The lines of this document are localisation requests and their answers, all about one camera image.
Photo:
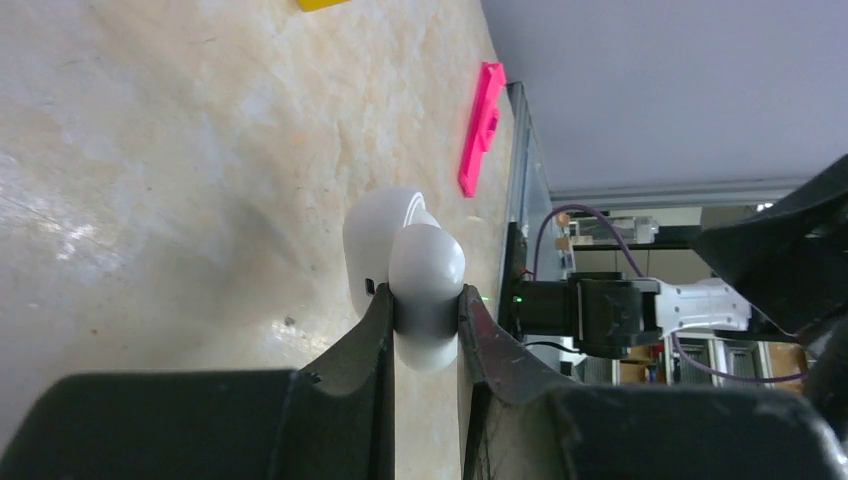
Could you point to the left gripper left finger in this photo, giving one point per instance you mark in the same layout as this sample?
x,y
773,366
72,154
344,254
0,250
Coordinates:
x,y
339,418

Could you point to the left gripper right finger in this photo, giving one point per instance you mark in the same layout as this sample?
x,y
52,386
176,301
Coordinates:
x,y
512,420

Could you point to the white earbud charging case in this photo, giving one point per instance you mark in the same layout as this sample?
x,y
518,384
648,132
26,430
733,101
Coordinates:
x,y
390,237

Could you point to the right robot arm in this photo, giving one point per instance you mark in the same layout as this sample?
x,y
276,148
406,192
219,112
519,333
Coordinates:
x,y
606,314

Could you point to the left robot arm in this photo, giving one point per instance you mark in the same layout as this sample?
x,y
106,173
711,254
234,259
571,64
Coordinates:
x,y
790,263

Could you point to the pink plastic clip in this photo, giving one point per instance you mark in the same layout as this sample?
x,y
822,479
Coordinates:
x,y
483,122

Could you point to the yellow wooden cube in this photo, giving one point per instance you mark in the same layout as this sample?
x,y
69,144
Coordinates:
x,y
315,5

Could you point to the aluminium frame rail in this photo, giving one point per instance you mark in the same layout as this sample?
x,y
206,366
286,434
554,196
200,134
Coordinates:
x,y
688,205

